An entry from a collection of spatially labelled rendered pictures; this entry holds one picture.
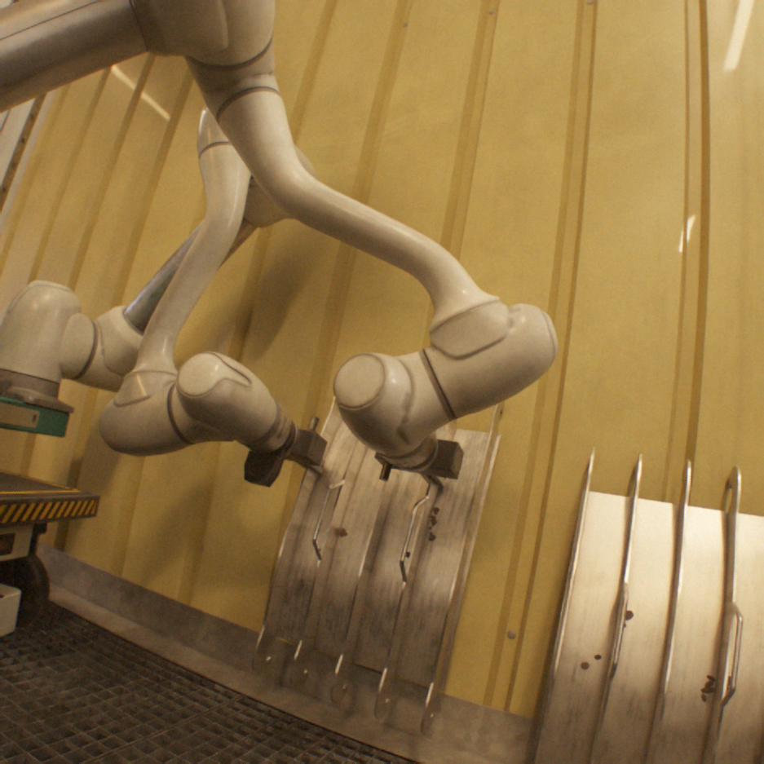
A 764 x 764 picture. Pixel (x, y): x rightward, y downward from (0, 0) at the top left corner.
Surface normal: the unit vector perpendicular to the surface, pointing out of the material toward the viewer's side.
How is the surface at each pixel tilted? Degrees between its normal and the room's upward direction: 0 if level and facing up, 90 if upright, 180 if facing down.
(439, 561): 79
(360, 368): 70
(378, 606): 86
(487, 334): 92
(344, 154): 90
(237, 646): 90
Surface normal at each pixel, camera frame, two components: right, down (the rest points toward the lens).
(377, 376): -0.20, -0.34
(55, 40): 0.45, 0.57
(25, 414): 0.98, 0.18
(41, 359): 0.77, 0.11
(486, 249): -0.37, -0.20
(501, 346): -0.13, -0.04
